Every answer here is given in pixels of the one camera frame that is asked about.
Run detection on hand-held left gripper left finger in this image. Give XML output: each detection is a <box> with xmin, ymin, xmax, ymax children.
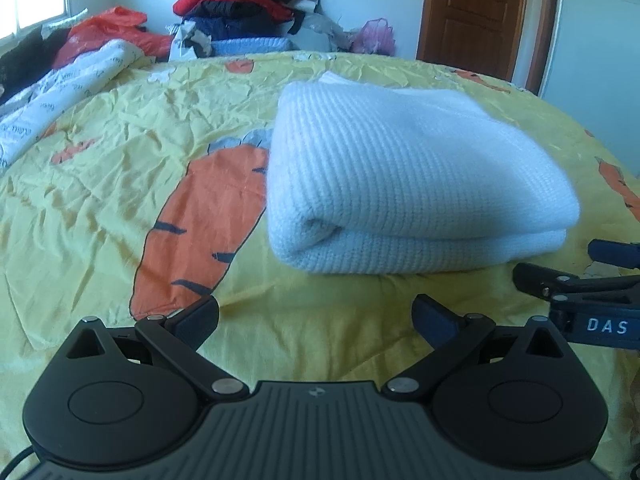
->
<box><xmin>64</xmin><ymin>295</ymin><xmax>251</xmax><ymax>401</ymax></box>

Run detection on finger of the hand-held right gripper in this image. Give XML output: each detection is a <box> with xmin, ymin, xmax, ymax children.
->
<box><xmin>587</xmin><ymin>238</ymin><xmax>640</xmax><ymax>267</ymax></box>
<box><xmin>513</xmin><ymin>262</ymin><xmax>640</xmax><ymax>307</ymax></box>

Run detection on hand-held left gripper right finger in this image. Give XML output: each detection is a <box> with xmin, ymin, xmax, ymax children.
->
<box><xmin>382</xmin><ymin>295</ymin><xmax>567</xmax><ymax>402</ymax></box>

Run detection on white knit sweater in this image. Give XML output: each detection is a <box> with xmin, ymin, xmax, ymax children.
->
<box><xmin>266</xmin><ymin>72</ymin><xmax>582</xmax><ymax>277</ymax></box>

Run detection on yellow carrot-print bedsheet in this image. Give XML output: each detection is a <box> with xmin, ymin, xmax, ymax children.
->
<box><xmin>0</xmin><ymin>50</ymin><xmax>640</xmax><ymax>480</ymax></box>

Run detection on white printed quilt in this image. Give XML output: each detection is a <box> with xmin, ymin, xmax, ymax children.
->
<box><xmin>0</xmin><ymin>39</ymin><xmax>152</xmax><ymax>173</ymax></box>

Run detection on brown wooden door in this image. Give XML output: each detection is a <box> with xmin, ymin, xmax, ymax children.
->
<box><xmin>416</xmin><ymin>0</ymin><xmax>532</xmax><ymax>82</ymax></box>

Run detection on white plastic bag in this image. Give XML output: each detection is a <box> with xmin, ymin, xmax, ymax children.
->
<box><xmin>168</xmin><ymin>24</ymin><xmax>214</xmax><ymax>64</ymax></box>

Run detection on light blue knit sweater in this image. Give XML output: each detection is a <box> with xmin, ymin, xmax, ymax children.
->
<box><xmin>211</xmin><ymin>36</ymin><xmax>294</xmax><ymax>57</ymax></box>

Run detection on navy jacket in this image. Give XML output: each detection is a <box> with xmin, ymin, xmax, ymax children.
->
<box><xmin>184</xmin><ymin>14</ymin><xmax>292</xmax><ymax>44</ymax></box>

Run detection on orange-red cloth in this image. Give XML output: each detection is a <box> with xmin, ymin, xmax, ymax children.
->
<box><xmin>51</xmin><ymin>6</ymin><xmax>177</xmax><ymax>69</ymax></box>

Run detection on black cloth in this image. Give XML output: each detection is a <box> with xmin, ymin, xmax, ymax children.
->
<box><xmin>0</xmin><ymin>26</ymin><xmax>72</xmax><ymax>107</ymax></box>

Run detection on grey cloth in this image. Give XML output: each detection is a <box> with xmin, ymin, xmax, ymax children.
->
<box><xmin>294</xmin><ymin>11</ymin><xmax>359</xmax><ymax>54</ymax></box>

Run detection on black cable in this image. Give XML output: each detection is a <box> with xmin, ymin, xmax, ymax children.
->
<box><xmin>0</xmin><ymin>446</ymin><xmax>38</xmax><ymax>480</ymax></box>

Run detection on brown door frame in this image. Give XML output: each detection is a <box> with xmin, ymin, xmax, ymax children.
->
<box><xmin>524</xmin><ymin>0</ymin><xmax>564</xmax><ymax>97</ymax></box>

